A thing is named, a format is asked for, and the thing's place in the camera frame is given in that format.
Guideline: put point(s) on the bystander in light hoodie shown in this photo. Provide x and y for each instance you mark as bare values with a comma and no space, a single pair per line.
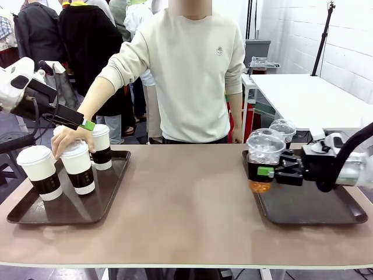
137,20

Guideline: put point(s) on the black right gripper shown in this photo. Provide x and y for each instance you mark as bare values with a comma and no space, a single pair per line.
319,164

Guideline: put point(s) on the person's left hand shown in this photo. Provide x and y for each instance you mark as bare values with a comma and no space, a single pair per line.
237,136

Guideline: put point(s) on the person's cream sweater torso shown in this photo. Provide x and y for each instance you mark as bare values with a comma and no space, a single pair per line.
189,87

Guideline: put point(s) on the black vertical pole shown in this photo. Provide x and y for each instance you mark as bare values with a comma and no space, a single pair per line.
249,19

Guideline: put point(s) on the red box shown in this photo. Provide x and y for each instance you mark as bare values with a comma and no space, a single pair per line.
249,122

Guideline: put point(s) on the dark brown plastic tray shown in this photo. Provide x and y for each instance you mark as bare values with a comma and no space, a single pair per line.
73,204
306,204

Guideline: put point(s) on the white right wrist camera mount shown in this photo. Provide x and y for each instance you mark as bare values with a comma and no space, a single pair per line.
319,137

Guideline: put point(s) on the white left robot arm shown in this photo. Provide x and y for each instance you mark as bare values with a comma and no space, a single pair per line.
14,73

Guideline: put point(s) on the person's left forearm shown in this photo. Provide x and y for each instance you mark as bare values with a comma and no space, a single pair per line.
236,111

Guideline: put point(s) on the clear iced coffee cup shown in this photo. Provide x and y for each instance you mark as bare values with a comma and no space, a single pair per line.
263,151
284,128

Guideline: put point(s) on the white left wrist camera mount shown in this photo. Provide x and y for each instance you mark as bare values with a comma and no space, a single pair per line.
54,67

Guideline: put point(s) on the black round stool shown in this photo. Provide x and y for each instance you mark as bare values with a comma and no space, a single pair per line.
14,143

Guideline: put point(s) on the person's right hand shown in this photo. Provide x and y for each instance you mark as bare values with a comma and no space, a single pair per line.
74,134

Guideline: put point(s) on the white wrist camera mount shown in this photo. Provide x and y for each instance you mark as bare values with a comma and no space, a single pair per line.
54,67
319,137

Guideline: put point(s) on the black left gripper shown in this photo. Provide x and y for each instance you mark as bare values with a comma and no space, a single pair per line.
67,115

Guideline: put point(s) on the person's right forearm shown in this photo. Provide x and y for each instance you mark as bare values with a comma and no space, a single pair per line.
96,99

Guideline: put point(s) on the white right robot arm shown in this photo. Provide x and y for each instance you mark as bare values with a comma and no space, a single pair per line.
352,172

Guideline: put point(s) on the black tripod stand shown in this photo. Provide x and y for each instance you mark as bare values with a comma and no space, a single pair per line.
322,41

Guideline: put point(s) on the bystander in dark coat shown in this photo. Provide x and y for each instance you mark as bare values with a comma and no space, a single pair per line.
38,32

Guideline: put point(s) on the grey plastic bin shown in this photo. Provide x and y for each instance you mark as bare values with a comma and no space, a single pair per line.
258,48

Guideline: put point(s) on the bystander in black jacket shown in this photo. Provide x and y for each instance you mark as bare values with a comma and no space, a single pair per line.
90,43

